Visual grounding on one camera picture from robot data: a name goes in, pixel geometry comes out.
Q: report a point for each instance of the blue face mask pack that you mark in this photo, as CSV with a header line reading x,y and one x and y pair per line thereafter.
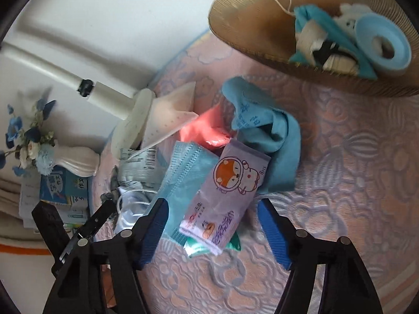
x,y
183,176

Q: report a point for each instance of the red plastic packet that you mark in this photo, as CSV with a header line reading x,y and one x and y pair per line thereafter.
x,y
203,127

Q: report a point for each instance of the white face mask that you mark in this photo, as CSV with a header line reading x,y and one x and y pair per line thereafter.
x,y
131,209

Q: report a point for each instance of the purple cartoon tissue packet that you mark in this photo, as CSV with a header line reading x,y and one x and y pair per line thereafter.
x,y
226,189

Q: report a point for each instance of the white ribbed vase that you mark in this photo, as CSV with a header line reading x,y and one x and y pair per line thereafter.
x,y
78,160

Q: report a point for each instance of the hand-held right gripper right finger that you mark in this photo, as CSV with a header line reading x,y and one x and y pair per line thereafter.
x,y
273,235

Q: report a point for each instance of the blue white artificial flowers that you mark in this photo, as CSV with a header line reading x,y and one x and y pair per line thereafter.
x,y
31,137

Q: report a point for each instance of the pink floral printed blanket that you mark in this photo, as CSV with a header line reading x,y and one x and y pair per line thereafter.
x,y
343,170

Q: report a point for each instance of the green packet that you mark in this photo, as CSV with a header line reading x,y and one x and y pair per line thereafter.
x,y
196,250

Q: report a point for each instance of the white plush toy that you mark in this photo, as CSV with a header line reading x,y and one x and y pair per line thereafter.
x,y
350,19

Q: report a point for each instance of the brown ribbed bowl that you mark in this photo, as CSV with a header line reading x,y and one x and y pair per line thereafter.
x,y
248,16

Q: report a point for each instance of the white black sock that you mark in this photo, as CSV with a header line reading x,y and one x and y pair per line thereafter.
x,y
307,36

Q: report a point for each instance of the white desk lamp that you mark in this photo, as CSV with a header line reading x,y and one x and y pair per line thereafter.
x,y
108,96

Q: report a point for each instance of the blue foam roll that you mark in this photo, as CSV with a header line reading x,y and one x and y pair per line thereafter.
x,y
401,49

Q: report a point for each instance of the grey wipe packet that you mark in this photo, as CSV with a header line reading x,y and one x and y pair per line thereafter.
x,y
137,170

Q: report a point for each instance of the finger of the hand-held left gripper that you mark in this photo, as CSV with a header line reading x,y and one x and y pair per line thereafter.
x,y
49,225
98,217

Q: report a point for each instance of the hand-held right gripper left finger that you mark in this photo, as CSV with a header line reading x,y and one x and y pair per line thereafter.
x,y
154,232

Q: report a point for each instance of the teal blue towel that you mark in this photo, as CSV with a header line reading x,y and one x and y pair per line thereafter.
x,y
262,117

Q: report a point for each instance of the row of upright books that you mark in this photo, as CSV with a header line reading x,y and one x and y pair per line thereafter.
x,y
55,193

